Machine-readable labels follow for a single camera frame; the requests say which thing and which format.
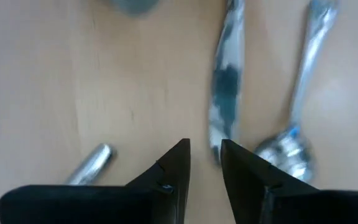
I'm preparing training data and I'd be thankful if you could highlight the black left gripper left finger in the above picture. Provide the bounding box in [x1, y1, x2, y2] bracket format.
[0, 138, 192, 224]

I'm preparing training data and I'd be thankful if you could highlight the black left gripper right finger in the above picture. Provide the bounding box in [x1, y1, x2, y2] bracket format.
[221, 138, 358, 224]

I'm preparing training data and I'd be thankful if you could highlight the silver spoon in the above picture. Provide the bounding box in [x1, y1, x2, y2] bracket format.
[253, 0, 341, 184]

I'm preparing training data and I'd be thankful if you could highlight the grey mesh cutlery caddy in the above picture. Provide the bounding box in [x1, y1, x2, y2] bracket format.
[109, 0, 163, 17]

